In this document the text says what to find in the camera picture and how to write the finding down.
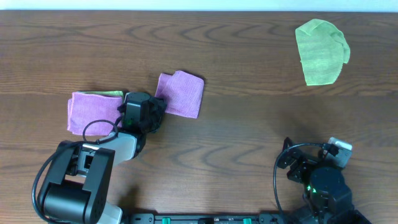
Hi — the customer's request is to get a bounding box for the purple microfiber cloth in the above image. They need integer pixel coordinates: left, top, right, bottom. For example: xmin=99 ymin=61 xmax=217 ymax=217
xmin=155 ymin=70 xmax=205 ymax=119

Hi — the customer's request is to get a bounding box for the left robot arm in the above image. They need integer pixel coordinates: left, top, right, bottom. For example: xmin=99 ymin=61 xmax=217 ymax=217
xmin=32 ymin=92 xmax=167 ymax=224

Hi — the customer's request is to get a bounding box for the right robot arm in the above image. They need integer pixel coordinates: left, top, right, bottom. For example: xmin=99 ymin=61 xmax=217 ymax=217
xmin=272 ymin=137 xmax=370 ymax=224

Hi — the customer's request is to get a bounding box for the folded green cloth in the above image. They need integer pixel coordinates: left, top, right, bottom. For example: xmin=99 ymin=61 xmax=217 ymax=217
xmin=82 ymin=90 xmax=124 ymax=97

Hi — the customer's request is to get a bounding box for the folded purple cloth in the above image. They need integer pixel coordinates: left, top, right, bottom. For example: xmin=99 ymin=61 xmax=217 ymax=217
xmin=67 ymin=91 xmax=124 ymax=136

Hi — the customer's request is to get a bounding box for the light green crumpled cloth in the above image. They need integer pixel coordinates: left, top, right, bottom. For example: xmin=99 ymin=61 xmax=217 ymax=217
xmin=295 ymin=19 xmax=351 ymax=86

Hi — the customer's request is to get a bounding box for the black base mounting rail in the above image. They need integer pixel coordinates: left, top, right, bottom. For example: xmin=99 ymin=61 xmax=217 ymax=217
xmin=124 ymin=213 xmax=285 ymax=224

